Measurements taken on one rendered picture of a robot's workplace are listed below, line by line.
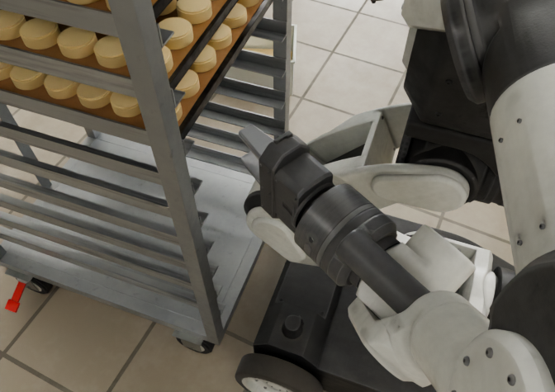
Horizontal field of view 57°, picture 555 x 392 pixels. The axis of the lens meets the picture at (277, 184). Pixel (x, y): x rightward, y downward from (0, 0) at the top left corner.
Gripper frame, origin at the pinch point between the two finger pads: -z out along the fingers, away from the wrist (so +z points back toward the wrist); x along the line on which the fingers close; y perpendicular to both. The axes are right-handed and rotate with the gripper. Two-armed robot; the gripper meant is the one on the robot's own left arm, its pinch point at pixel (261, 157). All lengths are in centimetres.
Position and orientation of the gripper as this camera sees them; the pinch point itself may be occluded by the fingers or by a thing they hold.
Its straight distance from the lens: 61.4
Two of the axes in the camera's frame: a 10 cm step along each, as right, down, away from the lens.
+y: -7.7, 5.1, -3.9
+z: 6.4, 6.1, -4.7
